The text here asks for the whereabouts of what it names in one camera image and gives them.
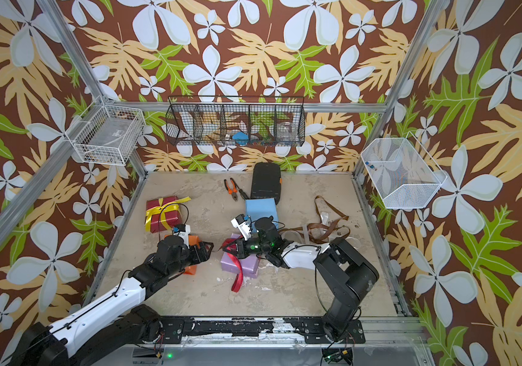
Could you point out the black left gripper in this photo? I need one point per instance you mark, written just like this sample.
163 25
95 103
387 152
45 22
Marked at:
205 255

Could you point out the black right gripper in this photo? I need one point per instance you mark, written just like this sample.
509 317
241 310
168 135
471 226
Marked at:
242 248

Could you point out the orange gift box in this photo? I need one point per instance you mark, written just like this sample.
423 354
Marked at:
194 254

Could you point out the light blue gift box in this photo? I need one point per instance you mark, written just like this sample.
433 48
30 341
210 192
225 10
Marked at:
258 208

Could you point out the red satin ribbon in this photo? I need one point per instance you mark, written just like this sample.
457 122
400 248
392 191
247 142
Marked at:
238 274

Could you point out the dark red gift box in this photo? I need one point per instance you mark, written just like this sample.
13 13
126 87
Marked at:
158 219

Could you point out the yellow satin ribbon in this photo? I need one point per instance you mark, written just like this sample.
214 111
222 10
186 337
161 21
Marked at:
162 210

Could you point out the brown ribbon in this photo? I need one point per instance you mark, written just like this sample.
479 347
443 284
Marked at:
318 232

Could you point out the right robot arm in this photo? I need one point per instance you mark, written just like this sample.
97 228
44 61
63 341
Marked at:
347 273

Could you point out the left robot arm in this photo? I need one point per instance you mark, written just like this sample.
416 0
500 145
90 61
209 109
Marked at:
114 319

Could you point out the black hard case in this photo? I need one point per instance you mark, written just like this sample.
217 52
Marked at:
267 182

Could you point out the blue object in basket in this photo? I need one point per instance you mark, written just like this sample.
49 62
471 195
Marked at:
241 139

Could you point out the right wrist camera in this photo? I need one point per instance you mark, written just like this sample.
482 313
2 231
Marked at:
244 224

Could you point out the orange handled pliers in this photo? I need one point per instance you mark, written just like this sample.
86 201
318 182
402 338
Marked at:
234 190

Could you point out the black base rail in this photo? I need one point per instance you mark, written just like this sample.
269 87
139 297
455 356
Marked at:
306 330

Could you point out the black wire basket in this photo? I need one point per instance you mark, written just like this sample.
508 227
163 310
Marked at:
213 120

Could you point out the white wire basket left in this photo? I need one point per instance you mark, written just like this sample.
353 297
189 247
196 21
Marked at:
107 133

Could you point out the white wire basket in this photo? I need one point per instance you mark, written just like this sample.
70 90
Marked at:
107 133
403 172

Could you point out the white wire basket right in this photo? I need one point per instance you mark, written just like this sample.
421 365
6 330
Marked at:
403 172

